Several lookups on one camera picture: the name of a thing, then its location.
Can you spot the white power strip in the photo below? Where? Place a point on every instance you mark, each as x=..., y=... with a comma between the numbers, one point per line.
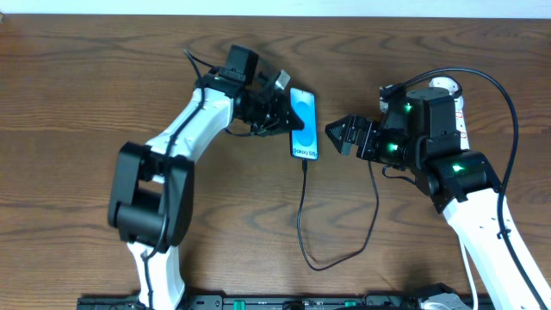
x=460, y=123

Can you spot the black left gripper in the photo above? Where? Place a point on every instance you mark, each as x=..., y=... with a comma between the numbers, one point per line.
x=270, y=114

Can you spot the white USB charger plug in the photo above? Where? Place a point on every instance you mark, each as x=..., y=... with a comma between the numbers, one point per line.
x=448, y=83

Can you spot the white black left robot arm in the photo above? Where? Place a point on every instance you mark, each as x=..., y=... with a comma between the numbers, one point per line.
x=152, y=196

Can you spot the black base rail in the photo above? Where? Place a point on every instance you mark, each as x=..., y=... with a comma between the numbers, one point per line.
x=217, y=302

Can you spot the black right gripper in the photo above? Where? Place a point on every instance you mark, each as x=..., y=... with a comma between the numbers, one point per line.
x=355, y=136

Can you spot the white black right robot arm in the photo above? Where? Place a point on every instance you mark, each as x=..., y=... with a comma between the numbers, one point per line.
x=423, y=131

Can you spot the blue Galaxy smartphone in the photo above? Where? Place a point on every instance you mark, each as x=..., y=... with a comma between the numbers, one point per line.
x=304, y=142

